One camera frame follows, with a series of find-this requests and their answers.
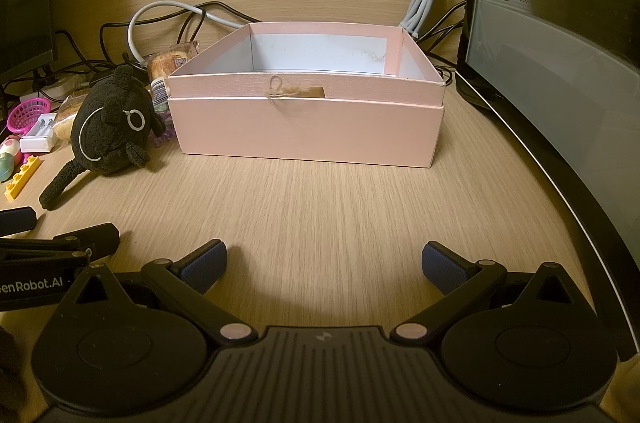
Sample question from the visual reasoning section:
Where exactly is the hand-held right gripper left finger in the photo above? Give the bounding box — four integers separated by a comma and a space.
57, 239, 256, 349

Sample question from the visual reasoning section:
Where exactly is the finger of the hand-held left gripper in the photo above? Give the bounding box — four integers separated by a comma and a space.
0, 223, 121, 261
0, 206, 39, 235

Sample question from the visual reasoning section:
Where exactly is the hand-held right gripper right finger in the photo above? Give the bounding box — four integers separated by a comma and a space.
392, 240, 587, 349

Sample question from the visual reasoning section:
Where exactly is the yellow toy brick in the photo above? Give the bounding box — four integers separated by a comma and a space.
4, 156, 41, 200

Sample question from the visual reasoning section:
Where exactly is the pink and green toy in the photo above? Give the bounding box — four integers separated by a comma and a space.
0, 136, 24, 183

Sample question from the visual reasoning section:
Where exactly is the white battery charger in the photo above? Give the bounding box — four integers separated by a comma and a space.
20, 113, 57, 153

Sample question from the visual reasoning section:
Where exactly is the pink plastic basket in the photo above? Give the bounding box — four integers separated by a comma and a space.
7, 97, 53, 137

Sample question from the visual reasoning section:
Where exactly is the black plush toy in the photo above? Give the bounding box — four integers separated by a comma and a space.
39, 64, 176, 211

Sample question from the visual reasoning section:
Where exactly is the pastry packet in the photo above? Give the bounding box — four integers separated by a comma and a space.
52, 90, 92, 140
146, 42, 202, 88

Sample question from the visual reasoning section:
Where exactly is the clear purple crinkly packet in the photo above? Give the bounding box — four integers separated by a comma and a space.
149, 77, 177, 150

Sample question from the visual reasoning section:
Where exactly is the pink cardboard box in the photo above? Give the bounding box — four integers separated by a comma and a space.
166, 22, 447, 169

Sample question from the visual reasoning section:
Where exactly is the white power strip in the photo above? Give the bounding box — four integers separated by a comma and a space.
20, 70, 98, 105

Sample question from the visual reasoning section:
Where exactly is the brown paper tag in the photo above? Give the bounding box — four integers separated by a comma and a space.
264, 74, 327, 109

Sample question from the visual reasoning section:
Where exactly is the glass-sided computer case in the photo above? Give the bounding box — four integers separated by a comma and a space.
456, 0, 640, 361

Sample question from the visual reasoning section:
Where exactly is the black cable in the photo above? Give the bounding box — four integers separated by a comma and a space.
55, 22, 151, 79
172, 2, 251, 49
415, 0, 468, 71

